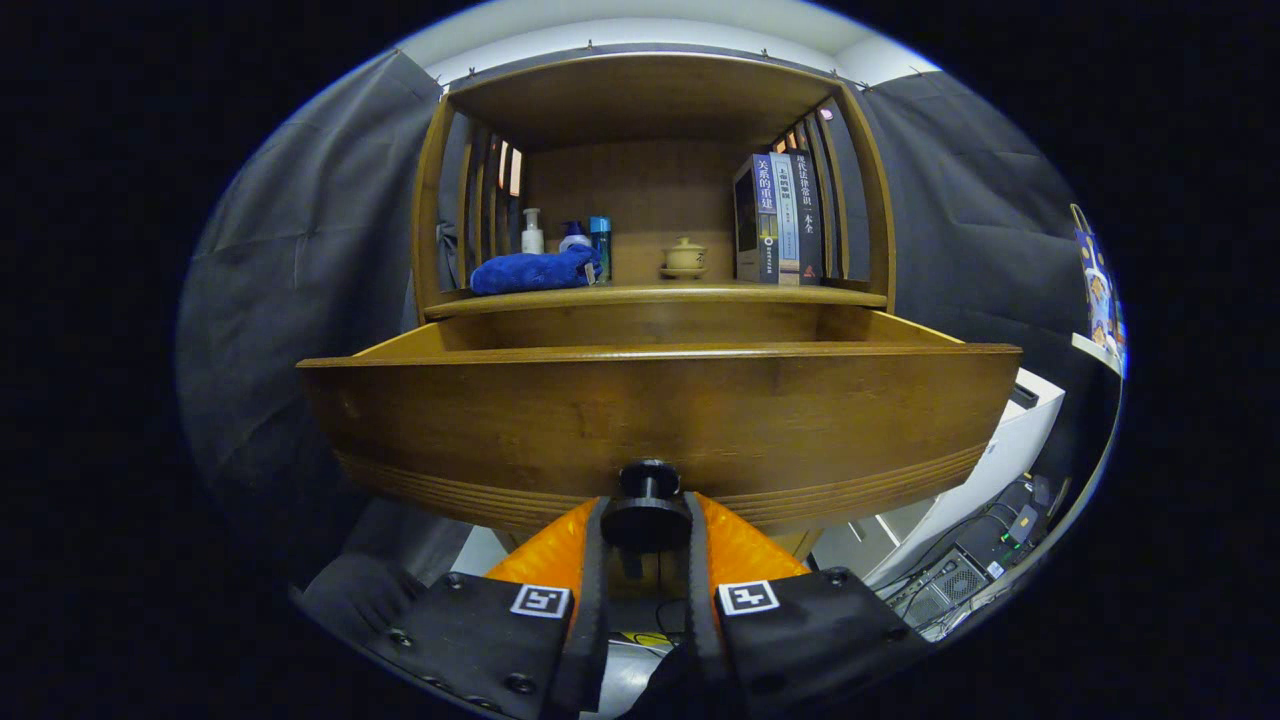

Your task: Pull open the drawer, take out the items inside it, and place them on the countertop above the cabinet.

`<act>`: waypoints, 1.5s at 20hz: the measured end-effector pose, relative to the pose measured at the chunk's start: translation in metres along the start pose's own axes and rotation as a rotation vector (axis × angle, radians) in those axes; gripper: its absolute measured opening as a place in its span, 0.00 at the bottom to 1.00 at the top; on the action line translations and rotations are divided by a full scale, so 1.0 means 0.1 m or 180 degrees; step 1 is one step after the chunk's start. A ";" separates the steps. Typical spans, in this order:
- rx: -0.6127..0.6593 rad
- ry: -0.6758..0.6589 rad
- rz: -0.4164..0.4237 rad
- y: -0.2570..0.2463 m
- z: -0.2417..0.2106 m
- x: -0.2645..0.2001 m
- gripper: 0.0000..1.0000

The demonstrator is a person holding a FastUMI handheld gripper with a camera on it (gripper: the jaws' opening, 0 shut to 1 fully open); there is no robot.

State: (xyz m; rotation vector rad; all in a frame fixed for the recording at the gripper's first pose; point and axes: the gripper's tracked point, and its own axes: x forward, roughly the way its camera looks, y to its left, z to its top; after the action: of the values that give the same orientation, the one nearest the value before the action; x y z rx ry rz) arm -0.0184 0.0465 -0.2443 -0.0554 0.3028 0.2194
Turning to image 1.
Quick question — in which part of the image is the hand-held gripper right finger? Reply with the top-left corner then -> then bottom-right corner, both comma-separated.
683,490 -> 936,716

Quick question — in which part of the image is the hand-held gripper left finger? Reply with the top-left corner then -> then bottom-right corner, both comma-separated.
365,495 -> 613,720

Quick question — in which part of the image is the wooden drawer with black knob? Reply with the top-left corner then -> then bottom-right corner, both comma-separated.
297,305 -> 1023,554

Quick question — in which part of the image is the wooden countertop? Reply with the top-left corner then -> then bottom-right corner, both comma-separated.
425,280 -> 889,321

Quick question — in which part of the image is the wooden cabinet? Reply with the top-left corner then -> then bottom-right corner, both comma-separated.
410,52 -> 898,561

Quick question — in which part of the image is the black computer case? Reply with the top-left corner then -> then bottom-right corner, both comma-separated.
890,545 -> 991,631

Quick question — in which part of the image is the folded blue towel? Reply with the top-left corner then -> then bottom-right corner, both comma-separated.
470,247 -> 604,296

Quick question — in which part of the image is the blue spine book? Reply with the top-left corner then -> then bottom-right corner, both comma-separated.
733,154 -> 781,284

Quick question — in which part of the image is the grey spine book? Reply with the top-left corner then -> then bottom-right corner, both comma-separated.
770,152 -> 801,286

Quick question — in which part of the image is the black spine book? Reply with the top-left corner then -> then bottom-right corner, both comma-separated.
790,150 -> 826,285

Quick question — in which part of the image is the white side shelf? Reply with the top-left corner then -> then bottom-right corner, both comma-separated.
1072,332 -> 1123,379

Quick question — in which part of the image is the blue dotted gift bag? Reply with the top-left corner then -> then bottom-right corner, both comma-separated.
1070,204 -> 1126,376

